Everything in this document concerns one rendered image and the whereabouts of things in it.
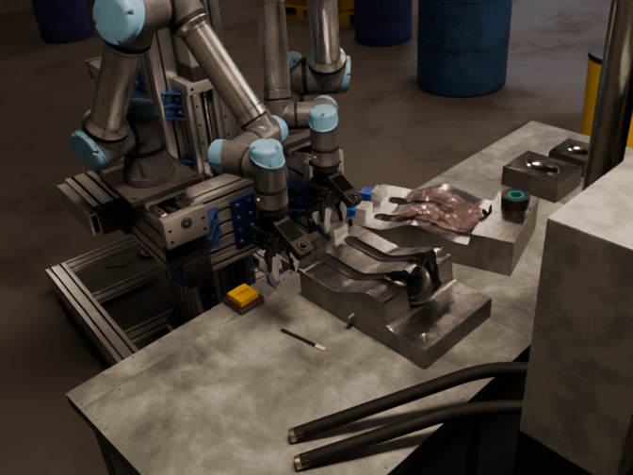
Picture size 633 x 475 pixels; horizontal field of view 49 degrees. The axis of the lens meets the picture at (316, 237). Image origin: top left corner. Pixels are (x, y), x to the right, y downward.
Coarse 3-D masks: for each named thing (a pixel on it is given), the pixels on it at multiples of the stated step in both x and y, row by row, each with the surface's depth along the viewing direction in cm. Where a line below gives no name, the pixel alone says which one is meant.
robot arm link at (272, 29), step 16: (256, 0) 182; (272, 0) 180; (272, 16) 182; (272, 32) 183; (272, 48) 184; (272, 64) 185; (288, 64) 188; (272, 80) 186; (288, 80) 188; (272, 96) 187; (288, 96) 189; (272, 112) 189; (288, 112) 188; (288, 128) 191
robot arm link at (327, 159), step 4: (312, 152) 185; (336, 152) 184; (312, 156) 186; (316, 156) 185; (320, 156) 184; (324, 156) 183; (328, 156) 184; (332, 156) 184; (336, 156) 185; (312, 160) 188; (316, 160) 185; (320, 160) 184; (324, 160) 184; (328, 160) 184; (332, 160) 184; (336, 160) 186; (316, 164) 186; (320, 164) 185; (324, 164) 185; (328, 164) 185; (332, 164) 185
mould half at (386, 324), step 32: (352, 224) 201; (352, 256) 189; (448, 256) 178; (320, 288) 181; (352, 288) 173; (384, 288) 168; (448, 288) 178; (352, 320) 176; (384, 320) 166; (416, 320) 168; (448, 320) 168; (480, 320) 174; (416, 352) 162
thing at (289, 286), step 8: (264, 272) 177; (280, 272) 174; (288, 272) 172; (296, 272) 172; (280, 280) 169; (288, 280) 169; (296, 280) 171; (280, 288) 171; (288, 288) 170; (296, 288) 172; (280, 296) 172; (288, 296) 171
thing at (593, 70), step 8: (592, 48) 398; (600, 48) 398; (592, 56) 388; (600, 56) 387; (592, 64) 390; (600, 64) 385; (592, 72) 391; (592, 80) 393; (592, 88) 395; (592, 96) 397; (584, 104) 409; (592, 104) 399; (584, 112) 410; (592, 112) 401; (584, 120) 411; (632, 120) 394; (584, 128) 413; (632, 128) 397; (632, 136) 401; (632, 144) 405
